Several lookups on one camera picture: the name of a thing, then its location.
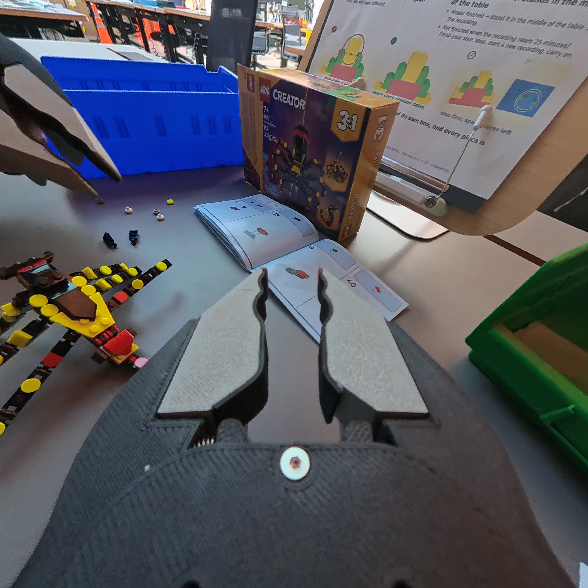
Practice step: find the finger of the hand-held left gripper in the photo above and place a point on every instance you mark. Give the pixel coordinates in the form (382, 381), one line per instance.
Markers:
(32, 160)
(55, 105)

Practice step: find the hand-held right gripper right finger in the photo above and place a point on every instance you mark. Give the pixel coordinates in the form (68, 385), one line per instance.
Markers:
(370, 367)

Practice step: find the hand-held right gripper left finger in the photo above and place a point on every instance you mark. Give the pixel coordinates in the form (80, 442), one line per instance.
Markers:
(216, 363)

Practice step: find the black lego clip piece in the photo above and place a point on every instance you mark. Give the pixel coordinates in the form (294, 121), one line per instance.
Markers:
(133, 236)
(109, 240)

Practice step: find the lego instruction booklet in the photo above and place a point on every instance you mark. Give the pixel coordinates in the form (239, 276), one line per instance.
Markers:
(266, 229)

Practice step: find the lego spider model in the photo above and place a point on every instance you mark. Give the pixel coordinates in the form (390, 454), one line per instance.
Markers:
(78, 303)

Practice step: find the lego set cardboard box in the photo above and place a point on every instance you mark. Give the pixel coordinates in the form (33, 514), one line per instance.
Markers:
(303, 151)

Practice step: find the orange striped barrier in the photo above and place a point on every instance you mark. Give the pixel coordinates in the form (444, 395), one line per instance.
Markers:
(101, 23)

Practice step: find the blue plastic bin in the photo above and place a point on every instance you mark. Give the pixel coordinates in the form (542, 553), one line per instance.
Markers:
(151, 124)

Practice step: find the dark framed work table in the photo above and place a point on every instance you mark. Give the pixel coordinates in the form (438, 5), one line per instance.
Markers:
(151, 18)

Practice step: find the green plastic bin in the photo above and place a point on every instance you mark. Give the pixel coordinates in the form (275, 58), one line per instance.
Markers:
(523, 349)

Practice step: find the black office chair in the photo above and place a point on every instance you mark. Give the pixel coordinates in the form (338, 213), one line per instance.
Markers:
(232, 32)

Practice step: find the grey office chair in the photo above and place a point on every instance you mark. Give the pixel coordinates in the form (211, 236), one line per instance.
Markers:
(292, 32)

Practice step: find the wooden display stand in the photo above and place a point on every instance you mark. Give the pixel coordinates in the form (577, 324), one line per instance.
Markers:
(542, 183)

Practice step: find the printed instruction sheet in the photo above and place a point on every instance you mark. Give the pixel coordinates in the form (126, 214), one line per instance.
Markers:
(450, 69)

